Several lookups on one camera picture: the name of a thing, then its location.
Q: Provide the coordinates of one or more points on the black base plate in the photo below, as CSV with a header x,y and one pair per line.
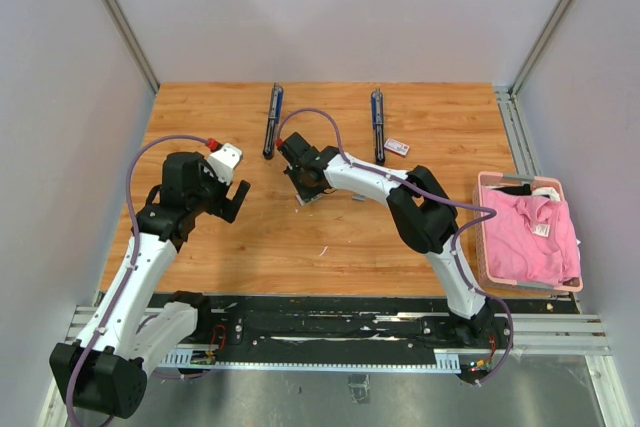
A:
x,y
364,328

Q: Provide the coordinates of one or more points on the grey cable duct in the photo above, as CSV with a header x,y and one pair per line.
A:
x,y
411,361

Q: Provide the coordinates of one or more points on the silver staple strip block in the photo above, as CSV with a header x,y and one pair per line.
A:
x,y
307,200

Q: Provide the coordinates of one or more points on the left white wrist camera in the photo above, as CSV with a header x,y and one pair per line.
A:
x,y
224,161

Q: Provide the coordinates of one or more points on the blue stapler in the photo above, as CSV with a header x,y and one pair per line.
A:
x,y
273,119
377,109

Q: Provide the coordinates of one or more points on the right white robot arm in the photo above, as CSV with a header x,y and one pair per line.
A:
x,y
424,216

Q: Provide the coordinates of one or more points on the pink plastic basket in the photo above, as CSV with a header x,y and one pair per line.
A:
x,y
519,185

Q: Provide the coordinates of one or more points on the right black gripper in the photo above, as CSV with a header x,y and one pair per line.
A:
x,y
304,193

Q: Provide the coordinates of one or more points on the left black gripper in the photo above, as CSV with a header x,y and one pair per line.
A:
x,y
224,207

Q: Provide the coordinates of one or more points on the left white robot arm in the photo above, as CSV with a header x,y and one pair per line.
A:
x,y
106,367

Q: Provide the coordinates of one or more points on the red staple box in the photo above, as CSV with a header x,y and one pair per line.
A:
x,y
396,147

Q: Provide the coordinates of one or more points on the pink cloth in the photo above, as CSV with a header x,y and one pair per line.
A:
x,y
532,238

